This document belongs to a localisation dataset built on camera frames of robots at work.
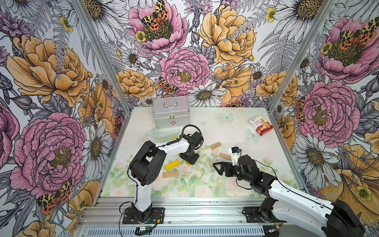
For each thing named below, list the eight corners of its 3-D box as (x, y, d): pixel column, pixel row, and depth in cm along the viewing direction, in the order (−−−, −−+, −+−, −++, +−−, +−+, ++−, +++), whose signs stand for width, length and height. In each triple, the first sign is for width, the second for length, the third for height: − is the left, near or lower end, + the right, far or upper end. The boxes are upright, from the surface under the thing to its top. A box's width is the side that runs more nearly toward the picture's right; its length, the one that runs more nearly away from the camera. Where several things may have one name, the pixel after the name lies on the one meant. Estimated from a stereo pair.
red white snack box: (261, 136, 108) (263, 132, 104) (247, 124, 115) (249, 120, 112) (271, 130, 111) (274, 126, 108) (257, 118, 119) (259, 114, 115)
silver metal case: (154, 128, 112) (149, 113, 99) (159, 107, 127) (155, 91, 114) (189, 129, 112) (189, 113, 99) (190, 107, 127) (189, 92, 114)
